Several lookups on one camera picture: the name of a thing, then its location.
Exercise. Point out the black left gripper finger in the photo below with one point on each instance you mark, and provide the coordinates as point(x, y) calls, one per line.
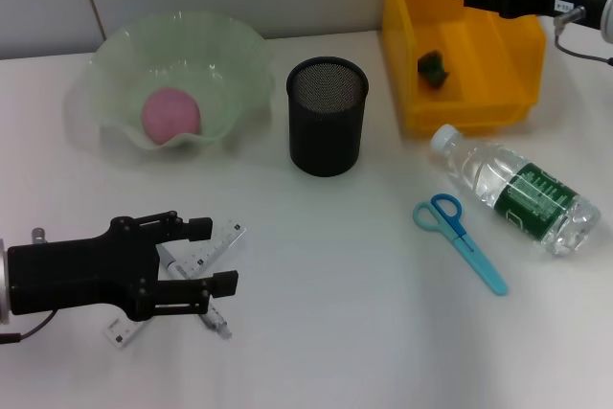
point(225, 283)
point(198, 229)

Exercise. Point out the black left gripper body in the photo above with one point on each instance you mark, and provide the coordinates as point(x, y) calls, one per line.
point(72, 275)

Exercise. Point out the pink peach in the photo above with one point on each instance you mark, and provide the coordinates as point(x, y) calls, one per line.
point(170, 114)

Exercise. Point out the clear water bottle green label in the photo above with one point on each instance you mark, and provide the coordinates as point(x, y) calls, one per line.
point(527, 188)

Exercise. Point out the blue plastic scissors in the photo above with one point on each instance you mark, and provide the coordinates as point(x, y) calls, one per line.
point(479, 260)

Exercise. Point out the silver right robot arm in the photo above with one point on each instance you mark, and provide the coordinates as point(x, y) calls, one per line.
point(609, 16)

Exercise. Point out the clear plastic ruler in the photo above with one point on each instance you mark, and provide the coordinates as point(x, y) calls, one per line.
point(220, 246)

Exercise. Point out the grey white pen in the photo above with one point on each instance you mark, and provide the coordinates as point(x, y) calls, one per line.
point(168, 261)

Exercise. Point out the translucent green fruit bowl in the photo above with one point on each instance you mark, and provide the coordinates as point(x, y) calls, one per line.
point(215, 59)

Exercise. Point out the silver connector stub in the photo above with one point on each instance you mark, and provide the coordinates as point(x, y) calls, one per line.
point(38, 235)

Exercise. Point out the yellow plastic bin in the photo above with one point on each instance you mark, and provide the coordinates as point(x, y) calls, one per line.
point(479, 69)

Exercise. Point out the black mesh cup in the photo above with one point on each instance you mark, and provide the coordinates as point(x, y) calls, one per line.
point(325, 141)

